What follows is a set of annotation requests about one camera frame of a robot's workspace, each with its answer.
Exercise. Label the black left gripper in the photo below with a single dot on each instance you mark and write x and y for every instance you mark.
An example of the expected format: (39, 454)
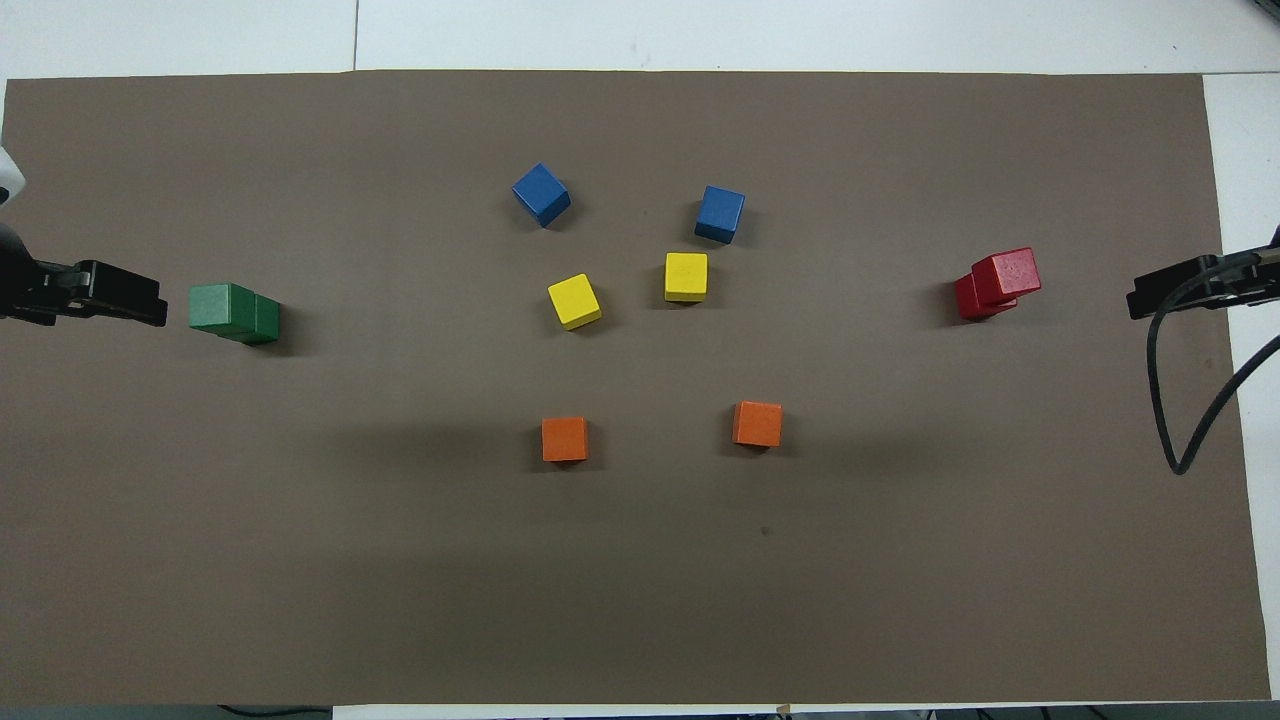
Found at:
(18, 285)

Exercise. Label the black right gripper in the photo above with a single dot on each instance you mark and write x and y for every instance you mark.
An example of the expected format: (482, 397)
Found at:
(1255, 278)

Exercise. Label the green wooden cube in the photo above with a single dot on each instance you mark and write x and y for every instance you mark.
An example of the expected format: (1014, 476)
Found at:
(222, 306)
(266, 322)

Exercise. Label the red wooden cube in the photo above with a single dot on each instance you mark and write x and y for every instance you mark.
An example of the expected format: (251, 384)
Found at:
(1006, 273)
(972, 303)

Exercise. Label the blue wooden cube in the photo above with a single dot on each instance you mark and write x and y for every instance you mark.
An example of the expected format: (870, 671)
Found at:
(720, 214)
(541, 194)

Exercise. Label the yellow wooden cube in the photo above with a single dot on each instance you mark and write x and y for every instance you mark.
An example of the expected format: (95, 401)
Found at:
(574, 301)
(686, 276)

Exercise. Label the orange wooden cube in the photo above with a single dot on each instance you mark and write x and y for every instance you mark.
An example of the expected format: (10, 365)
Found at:
(757, 424)
(565, 439)

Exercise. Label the brown table mat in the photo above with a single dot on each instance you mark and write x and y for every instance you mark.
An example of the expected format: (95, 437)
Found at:
(640, 580)

